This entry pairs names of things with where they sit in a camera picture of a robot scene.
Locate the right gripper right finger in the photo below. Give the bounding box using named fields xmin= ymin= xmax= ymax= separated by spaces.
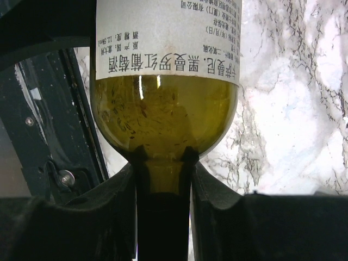
xmin=191 ymin=164 xmax=347 ymax=260

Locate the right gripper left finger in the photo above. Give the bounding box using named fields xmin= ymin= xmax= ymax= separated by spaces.
xmin=1 ymin=165 xmax=136 ymax=260

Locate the green bottle rack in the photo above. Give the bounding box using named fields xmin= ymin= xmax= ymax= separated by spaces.
xmin=90 ymin=1 xmax=242 ymax=260

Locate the black front mounting rail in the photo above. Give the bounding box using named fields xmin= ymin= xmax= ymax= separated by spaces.
xmin=1 ymin=48 xmax=108 ymax=204

